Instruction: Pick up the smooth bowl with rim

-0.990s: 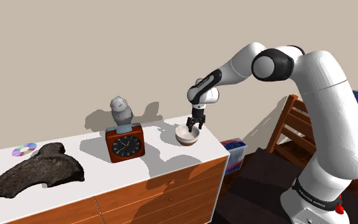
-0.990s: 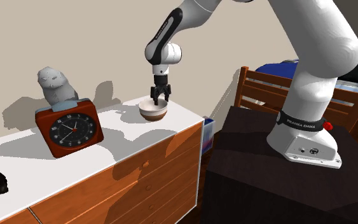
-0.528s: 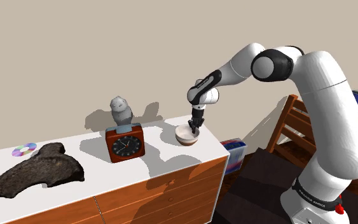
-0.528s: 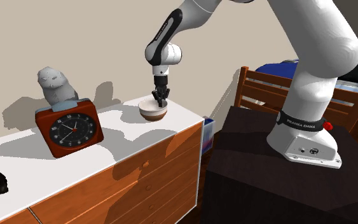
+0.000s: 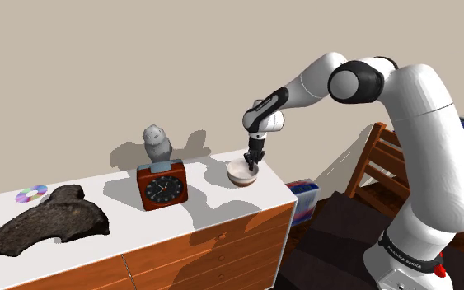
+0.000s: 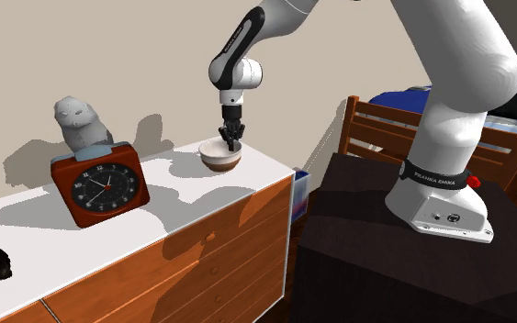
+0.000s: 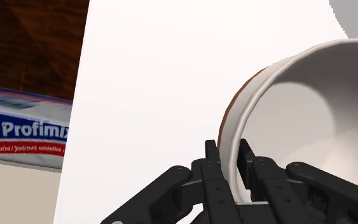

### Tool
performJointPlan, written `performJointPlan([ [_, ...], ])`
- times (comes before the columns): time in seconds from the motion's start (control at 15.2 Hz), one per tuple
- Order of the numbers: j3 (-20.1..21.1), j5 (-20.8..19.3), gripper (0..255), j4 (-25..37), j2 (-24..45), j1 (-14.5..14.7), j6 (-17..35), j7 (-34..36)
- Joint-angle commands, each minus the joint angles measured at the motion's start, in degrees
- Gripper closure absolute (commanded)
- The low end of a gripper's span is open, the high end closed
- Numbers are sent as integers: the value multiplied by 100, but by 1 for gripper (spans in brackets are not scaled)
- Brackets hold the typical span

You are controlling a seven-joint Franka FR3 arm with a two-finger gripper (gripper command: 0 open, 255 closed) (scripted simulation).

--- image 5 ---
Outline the white and brown bowl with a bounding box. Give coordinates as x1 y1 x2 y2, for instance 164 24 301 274
226 157 260 188

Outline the white-topped wooden chest of drawers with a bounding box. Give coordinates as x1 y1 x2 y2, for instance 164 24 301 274
0 149 299 290

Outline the red square clock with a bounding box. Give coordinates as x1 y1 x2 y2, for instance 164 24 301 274
136 158 190 213

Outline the shiny compact disc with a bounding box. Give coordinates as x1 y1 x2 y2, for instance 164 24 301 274
15 185 49 203

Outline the colourful box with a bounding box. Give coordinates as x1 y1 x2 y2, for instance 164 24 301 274
285 178 321 227

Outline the grey bust figure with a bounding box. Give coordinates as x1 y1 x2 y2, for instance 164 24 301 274
142 124 174 164

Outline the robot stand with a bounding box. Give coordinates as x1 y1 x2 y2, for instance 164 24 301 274
273 190 464 290

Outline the wooden bed frame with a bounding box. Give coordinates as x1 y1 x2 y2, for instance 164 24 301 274
344 121 464 254

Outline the dark rough rock slab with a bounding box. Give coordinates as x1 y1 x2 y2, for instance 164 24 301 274
0 184 110 258

